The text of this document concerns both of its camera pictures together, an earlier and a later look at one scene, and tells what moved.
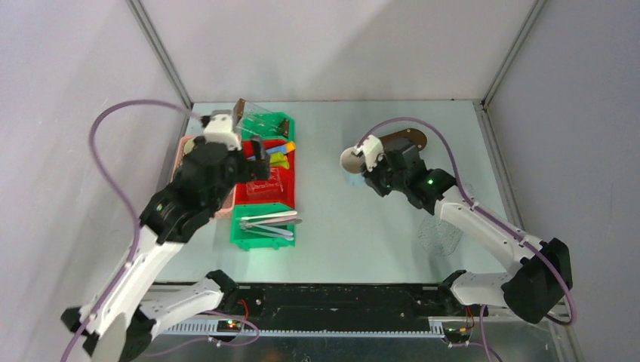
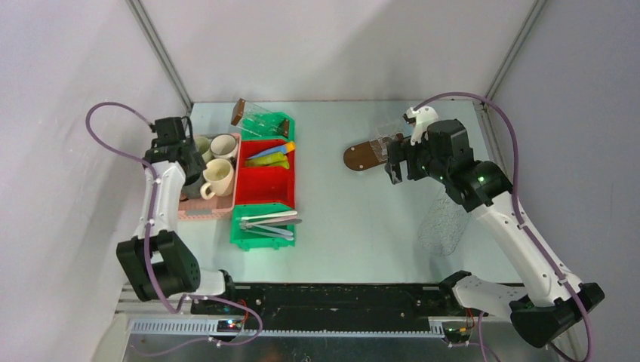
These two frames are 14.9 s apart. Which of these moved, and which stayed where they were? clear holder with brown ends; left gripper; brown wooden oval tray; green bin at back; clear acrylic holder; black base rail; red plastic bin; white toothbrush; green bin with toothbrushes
Moved: left gripper; clear acrylic holder; brown wooden oval tray
Stayed: green bin at back; black base rail; green bin with toothbrushes; red plastic bin; clear holder with brown ends; white toothbrush
